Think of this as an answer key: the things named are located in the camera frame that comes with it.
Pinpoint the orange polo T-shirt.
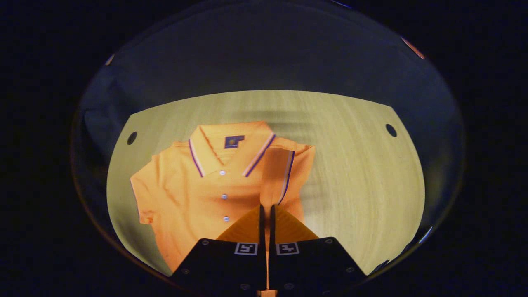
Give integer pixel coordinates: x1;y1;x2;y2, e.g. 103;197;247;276
130;120;316;297

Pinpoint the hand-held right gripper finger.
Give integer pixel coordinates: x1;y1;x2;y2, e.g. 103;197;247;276
269;204;368;292
170;204;267;292

